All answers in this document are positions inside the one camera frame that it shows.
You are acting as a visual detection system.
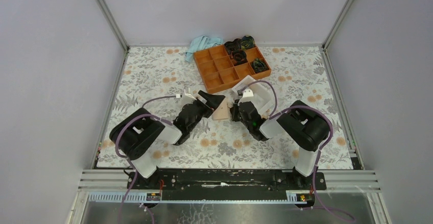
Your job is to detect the light blue cloth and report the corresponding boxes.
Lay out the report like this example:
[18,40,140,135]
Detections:
[185,36,224,63]

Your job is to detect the orange compartment tray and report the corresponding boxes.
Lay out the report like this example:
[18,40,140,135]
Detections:
[193,45,272,94]

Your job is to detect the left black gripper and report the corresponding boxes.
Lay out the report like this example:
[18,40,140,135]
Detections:
[187,90,223,133]

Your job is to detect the dark rolled band top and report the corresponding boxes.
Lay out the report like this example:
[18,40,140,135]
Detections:
[224,38,242,55]

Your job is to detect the dark rolled band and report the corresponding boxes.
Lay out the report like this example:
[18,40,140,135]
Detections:
[230,49,248,66]
[224,38,242,55]
[251,58,269,73]

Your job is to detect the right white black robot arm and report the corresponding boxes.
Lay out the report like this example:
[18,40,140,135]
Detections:
[230,100,333,189]

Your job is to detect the dark rolled band right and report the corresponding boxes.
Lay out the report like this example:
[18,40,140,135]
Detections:
[251,58,269,73]

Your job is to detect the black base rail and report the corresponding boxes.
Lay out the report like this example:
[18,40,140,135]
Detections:
[127,168,327,202]

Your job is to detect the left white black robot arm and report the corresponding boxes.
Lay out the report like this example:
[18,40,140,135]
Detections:
[109,88,226,189]

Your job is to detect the dark rolled band corner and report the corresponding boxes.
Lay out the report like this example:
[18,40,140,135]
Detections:
[240,35,256,51]

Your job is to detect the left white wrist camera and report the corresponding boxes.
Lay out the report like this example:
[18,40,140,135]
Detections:
[181,87,196,105]

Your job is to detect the dark rolled band middle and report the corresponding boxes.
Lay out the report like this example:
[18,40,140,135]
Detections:
[230,49,248,66]

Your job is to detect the white card box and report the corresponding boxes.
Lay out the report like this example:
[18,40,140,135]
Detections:
[231,75,278,116]

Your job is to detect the beige card holder wallet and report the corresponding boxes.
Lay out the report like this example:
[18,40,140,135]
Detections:
[212,98,230,120]

